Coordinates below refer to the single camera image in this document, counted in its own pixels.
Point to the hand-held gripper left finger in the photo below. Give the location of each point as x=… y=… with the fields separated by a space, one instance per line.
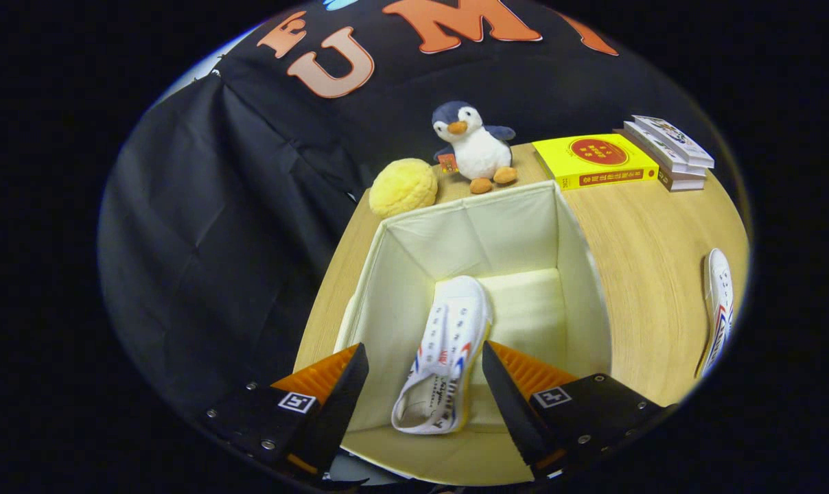
x=335 y=412

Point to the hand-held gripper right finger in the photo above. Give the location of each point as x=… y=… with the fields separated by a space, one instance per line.
x=514 y=412

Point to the white canvas shoe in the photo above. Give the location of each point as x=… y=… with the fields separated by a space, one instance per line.
x=720 y=302
x=449 y=343

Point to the beige fabric storage box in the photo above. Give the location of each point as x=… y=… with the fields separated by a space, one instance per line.
x=524 y=302

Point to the black backdrop cloth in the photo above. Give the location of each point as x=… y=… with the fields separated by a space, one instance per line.
x=215 y=240

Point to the yellow round plush bun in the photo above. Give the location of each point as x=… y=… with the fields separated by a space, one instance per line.
x=403 y=186

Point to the yellow book with red circle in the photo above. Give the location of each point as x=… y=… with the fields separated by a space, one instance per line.
x=593 y=161

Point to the penguin plush toy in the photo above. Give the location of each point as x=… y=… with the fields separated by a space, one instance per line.
x=480 y=147

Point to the brown cover book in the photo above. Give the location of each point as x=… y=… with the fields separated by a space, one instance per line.
x=679 y=182

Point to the white cover book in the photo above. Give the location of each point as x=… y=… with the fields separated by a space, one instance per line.
x=661 y=147

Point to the book with colourful illustrated cover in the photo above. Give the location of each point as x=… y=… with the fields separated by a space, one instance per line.
x=675 y=137

